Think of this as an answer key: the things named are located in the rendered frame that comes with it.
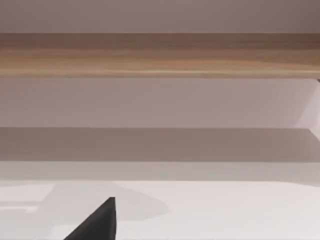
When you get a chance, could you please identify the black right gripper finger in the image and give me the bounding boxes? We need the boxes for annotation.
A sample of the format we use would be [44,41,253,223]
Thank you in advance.
[63,196,118,240]

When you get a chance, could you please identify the wooden shelf board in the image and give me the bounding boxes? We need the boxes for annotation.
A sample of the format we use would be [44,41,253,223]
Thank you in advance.
[0,32,320,80]

